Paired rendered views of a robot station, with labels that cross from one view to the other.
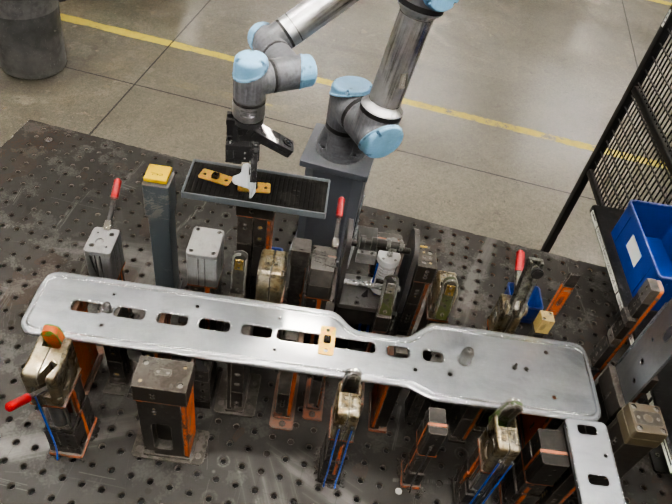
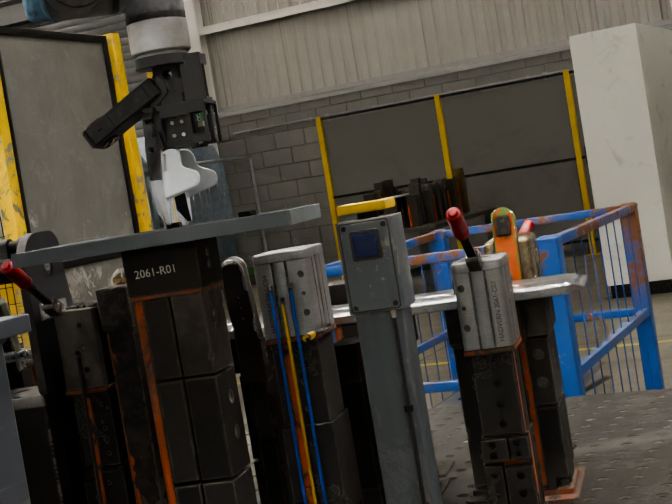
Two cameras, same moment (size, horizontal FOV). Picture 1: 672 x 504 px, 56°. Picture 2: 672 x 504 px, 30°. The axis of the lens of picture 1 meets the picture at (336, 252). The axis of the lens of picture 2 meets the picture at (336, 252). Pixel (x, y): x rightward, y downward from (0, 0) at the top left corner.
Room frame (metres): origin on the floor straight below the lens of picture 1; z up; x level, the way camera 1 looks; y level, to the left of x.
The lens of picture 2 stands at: (2.66, 0.93, 1.19)
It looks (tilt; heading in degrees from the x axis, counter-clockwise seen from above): 3 degrees down; 199
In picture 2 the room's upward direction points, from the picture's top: 9 degrees counter-clockwise
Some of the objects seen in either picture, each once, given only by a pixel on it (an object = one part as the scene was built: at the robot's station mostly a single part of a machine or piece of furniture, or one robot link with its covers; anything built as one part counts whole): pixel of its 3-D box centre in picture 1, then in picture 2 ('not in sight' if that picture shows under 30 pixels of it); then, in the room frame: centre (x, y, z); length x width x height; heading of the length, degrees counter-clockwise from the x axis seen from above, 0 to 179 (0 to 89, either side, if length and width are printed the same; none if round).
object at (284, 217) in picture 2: (257, 188); (167, 235); (1.23, 0.23, 1.16); 0.37 x 0.14 x 0.02; 94
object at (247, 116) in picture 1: (248, 109); (160, 41); (1.22, 0.26, 1.40); 0.08 x 0.08 x 0.05
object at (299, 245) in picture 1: (295, 293); (142, 425); (1.12, 0.09, 0.90); 0.05 x 0.05 x 0.40; 4
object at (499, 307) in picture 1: (492, 342); not in sight; (1.10, -0.47, 0.88); 0.07 x 0.06 x 0.35; 4
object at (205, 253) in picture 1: (207, 294); (310, 395); (1.05, 0.32, 0.90); 0.13 x 0.10 x 0.41; 4
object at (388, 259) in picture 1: (367, 296); (15, 408); (1.12, -0.11, 0.94); 0.18 x 0.13 x 0.49; 94
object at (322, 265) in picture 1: (316, 304); (108, 435); (1.10, 0.03, 0.89); 0.13 x 0.11 x 0.38; 4
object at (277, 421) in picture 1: (288, 372); not in sight; (0.90, 0.06, 0.84); 0.17 x 0.06 x 0.29; 4
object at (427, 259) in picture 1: (409, 308); not in sight; (1.14, -0.23, 0.91); 0.07 x 0.05 x 0.42; 4
